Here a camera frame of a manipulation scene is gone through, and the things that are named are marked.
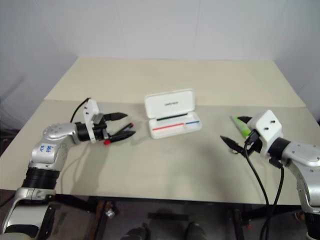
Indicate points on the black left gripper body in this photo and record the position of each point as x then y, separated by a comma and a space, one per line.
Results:
99, 126

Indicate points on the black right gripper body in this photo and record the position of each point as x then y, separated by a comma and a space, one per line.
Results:
253, 140

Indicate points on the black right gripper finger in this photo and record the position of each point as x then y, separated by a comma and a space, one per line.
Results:
244, 118
231, 143

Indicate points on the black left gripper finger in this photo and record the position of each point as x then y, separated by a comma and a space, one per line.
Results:
117, 116
125, 135

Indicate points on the black marker with red cap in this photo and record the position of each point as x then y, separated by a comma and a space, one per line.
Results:
121, 130

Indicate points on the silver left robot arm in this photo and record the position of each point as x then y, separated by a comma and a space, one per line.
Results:
55, 132

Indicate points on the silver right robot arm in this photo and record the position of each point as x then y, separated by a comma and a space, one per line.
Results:
302, 153

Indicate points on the white open pencil case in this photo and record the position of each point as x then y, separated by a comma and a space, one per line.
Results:
170, 103

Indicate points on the green tube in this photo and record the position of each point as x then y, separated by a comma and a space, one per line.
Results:
240, 125

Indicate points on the black pen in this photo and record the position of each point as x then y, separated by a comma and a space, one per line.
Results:
172, 116

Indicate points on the dark rounded shape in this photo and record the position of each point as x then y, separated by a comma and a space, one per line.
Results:
137, 232
196, 232

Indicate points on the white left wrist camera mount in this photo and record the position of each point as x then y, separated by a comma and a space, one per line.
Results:
91, 108

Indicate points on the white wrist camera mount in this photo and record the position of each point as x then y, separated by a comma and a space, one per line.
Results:
91, 108
268, 125

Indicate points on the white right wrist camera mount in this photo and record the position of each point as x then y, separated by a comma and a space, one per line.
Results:
268, 125

